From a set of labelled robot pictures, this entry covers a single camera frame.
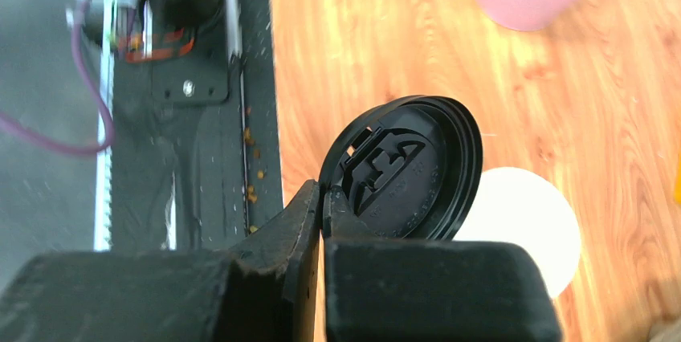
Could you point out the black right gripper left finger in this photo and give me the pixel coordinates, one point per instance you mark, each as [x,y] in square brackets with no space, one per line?
[260,289]

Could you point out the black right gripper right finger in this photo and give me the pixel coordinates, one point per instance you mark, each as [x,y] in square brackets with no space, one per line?
[392,289]

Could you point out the black plastic cup lid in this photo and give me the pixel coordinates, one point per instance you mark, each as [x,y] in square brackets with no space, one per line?
[409,168]

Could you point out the white paper coffee cup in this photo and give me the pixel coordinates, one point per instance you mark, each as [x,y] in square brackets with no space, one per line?
[518,206]

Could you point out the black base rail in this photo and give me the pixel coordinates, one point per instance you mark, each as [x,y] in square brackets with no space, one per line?
[191,87]

